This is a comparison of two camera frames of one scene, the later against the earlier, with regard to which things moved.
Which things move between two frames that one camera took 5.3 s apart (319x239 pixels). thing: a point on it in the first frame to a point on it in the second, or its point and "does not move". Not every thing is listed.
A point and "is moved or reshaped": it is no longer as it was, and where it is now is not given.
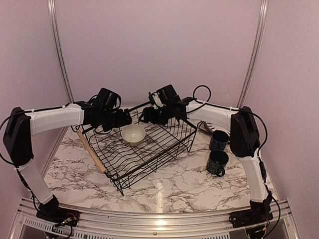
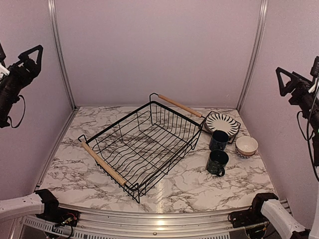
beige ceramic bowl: [133, 134] is moved or reshaped
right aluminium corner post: [262, 21] does not move
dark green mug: [218, 160] does not move
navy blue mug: [219, 140] does not move
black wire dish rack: [132, 147] is moved or reshaped
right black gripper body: [162, 117] to [302, 85]
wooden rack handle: [90, 151] to [118, 177]
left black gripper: [121, 121] to [26, 77]
